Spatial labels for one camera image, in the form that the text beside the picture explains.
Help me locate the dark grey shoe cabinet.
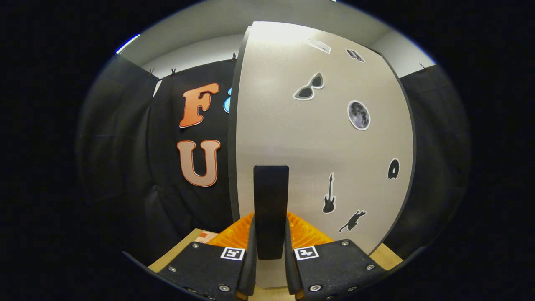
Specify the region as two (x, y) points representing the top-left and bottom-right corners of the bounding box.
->
(227, 21), (418, 289)

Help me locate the tan book with orange print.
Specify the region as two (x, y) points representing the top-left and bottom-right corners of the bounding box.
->
(193, 230), (220, 245)

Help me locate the beige shoe cabinet door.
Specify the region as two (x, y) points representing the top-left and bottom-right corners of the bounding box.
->
(235, 21), (415, 289)

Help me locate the black backdrop cloth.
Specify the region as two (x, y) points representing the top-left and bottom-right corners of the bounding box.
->
(75, 52), (473, 272)

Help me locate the narrow ceiling light panel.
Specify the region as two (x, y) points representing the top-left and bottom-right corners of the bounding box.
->
(116, 33), (141, 55)

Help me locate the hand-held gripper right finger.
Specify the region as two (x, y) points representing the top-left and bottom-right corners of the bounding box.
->
(284, 211), (387, 301)

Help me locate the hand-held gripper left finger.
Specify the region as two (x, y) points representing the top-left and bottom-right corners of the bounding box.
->
(158, 212), (257, 301)

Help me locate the black door handle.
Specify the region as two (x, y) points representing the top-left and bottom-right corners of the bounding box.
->
(253, 165), (290, 260)

